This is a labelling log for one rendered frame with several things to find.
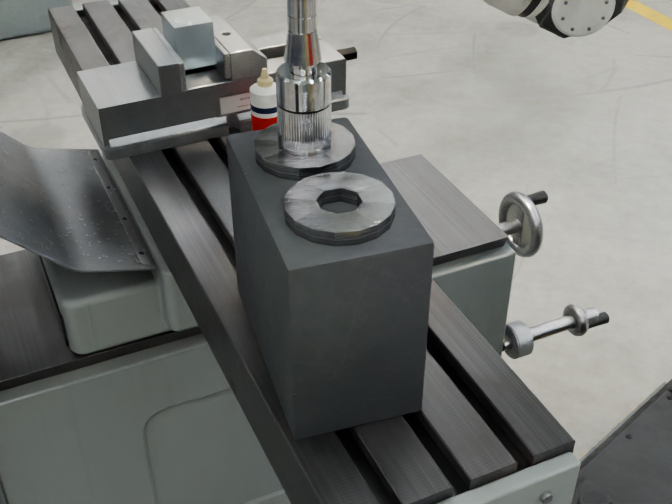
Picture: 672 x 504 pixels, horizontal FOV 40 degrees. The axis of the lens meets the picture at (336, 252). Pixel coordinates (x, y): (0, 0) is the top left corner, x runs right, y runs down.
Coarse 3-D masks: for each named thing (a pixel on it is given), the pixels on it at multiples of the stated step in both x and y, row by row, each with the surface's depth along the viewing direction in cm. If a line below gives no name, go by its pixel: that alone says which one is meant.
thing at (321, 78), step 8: (288, 64) 78; (320, 64) 78; (280, 72) 77; (288, 72) 77; (320, 72) 77; (328, 72) 77; (280, 80) 77; (288, 80) 76; (296, 80) 76; (304, 80) 76; (312, 80) 76; (320, 80) 76; (328, 80) 77; (288, 88) 76; (296, 88) 76; (304, 88) 76; (312, 88) 76; (320, 88) 77
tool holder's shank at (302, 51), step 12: (288, 0) 73; (300, 0) 73; (312, 0) 73; (288, 12) 74; (300, 12) 73; (312, 12) 74; (288, 24) 75; (300, 24) 74; (312, 24) 74; (288, 36) 75; (300, 36) 75; (312, 36) 75; (288, 48) 76; (300, 48) 75; (312, 48) 75; (288, 60) 76; (300, 60) 75; (312, 60) 76; (300, 72) 76; (312, 72) 77
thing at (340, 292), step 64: (256, 192) 77; (320, 192) 75; (384, 192) 75; (256, 256) 81; (320, 256) 70; (384, 256) 71; (256, 320) 88; (320, 320) 73; (384, 320) 75; (320, 384) 77; (384, 384) 79
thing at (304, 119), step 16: (288, 96) 77; (304, 96) 76; (320, 96) 77; (288, 112) 78; (304, 112) 77; (320, 112) 78; (288, 128) 79; (304, 128) 78; (320, 128) 79; (288, 144) 80; (304, 144) 79; (320, 144) 80
